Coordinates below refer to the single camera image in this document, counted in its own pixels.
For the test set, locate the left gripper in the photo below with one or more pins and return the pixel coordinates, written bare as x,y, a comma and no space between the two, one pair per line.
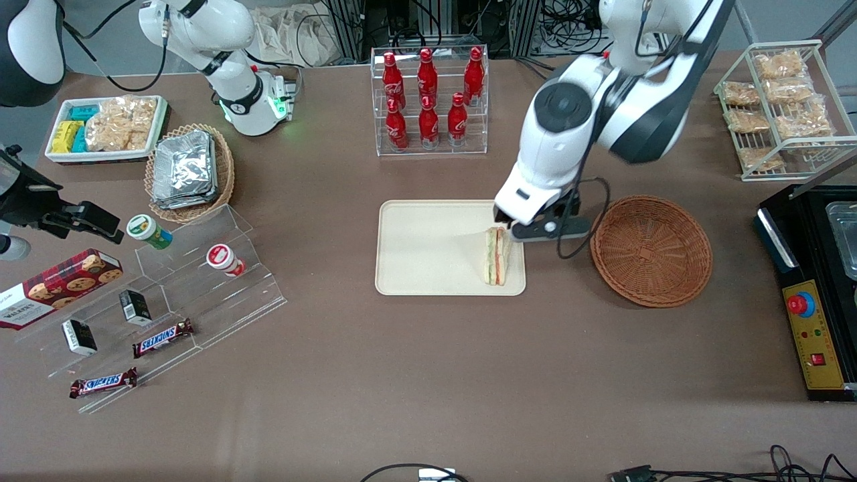
499,215

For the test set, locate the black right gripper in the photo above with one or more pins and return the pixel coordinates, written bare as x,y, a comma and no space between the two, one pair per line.
28,199

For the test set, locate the triangle sandwich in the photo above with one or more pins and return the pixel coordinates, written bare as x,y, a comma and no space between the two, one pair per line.
497,261

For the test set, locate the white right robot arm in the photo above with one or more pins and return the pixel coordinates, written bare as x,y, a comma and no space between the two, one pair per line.
234,80

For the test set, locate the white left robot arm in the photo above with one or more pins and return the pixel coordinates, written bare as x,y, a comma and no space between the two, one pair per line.
569,134

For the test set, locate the cream plastic tray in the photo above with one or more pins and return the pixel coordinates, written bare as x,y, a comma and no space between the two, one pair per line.
428,248

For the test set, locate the round brown wicker basket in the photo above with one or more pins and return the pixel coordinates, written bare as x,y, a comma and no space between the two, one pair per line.
649,251

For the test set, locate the light wicker basket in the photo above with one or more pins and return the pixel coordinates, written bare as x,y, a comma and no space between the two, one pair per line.
224,174

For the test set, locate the green lid cup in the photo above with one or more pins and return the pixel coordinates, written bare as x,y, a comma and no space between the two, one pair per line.
147,231

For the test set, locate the red Walkers cookie box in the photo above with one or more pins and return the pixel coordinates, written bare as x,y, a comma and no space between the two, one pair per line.
53,288

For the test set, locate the white rectangular snack bin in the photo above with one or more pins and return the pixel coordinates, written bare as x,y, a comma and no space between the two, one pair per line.
57,155

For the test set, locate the teal snack packet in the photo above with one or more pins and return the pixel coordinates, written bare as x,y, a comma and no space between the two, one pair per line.
80,140
84,112

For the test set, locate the yellow snack packet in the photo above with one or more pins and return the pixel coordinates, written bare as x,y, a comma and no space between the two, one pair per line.
65,137

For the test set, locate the small black box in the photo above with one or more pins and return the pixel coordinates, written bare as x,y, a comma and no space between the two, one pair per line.
79,337
135,306

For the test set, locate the clear acrylic bottle rack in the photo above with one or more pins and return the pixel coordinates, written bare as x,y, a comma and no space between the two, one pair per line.
475,127

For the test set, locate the clear bag of chips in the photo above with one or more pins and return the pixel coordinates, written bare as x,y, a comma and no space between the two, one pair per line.
120,124

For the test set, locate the red cola bottle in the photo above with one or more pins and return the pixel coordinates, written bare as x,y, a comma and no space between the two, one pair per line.
427,73
429,124
392,77
396,127
457,120
474,73

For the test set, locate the stack of foil packets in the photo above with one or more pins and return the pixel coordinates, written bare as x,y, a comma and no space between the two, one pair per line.
184,171

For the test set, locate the Snickers bar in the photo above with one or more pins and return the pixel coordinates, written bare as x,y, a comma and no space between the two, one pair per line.
104,383
163,338

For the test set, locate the red lid cup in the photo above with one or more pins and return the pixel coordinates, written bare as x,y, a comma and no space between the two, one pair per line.
224,260

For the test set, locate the clear acrylic stepped shelf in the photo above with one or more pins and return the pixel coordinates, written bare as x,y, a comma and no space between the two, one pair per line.
221,301

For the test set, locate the clear bag of snacks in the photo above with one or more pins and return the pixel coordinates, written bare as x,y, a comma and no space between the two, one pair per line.
746,120
740,94
780,65
760,159
803,124
789,90

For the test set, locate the small white device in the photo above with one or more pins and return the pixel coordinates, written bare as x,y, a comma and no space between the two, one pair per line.
436,475

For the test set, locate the black tabletop appliance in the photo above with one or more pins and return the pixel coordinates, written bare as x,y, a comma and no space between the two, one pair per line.
780,248

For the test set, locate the beige cloth bag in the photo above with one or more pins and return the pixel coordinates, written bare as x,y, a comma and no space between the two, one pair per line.
294,33

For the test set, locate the red emergency stop button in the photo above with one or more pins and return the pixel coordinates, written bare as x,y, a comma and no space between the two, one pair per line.
799,304

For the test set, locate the yellow control panel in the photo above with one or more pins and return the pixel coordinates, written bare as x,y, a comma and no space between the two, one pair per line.
813,335

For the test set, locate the metal appliance pan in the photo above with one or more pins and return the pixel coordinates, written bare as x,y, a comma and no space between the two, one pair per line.
845,234

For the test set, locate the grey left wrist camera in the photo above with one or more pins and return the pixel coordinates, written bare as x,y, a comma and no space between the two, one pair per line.
556,229

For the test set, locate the aluminium frame rack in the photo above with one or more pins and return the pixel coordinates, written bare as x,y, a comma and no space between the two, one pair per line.
435,20

